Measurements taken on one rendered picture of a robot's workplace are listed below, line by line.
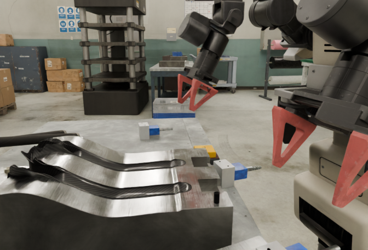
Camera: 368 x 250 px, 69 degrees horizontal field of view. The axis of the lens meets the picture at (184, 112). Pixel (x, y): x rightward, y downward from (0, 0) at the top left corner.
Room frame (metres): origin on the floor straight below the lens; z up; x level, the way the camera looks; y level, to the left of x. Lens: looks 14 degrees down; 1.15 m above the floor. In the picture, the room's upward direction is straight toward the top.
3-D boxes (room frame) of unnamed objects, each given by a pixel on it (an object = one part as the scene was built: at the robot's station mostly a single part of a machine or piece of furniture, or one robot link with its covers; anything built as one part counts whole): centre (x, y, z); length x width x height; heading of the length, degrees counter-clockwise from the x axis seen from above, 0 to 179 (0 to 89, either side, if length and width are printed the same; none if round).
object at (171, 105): (3.86, 0.14, 0.28); 0.61 x 0.41 x 0.15; 89
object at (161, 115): (3.86, 0.14, 0.11); 0.61 x 0.41 x 0.22; 89
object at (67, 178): (0.49, 0.16, 0.92); 0.35 x 0.16 x 0.09; 96
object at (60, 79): (6.79, 2.99, 0.42); 0.86 x 0.33 x 0.83; 89
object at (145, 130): (1.00, 0.11, 0.83); 0.13 x 0.05 x 0.05; 105
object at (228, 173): (0.65, -0.15, 0.83); 0.13 x 0.05 x 0.05; 109
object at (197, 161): (0.57, -0.04, 0.87); 0.05 x 0.05 x 0.04; 6
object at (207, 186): (0.46, -0.05, 0.87); 0.05 x 0.05 x 0.04; 6
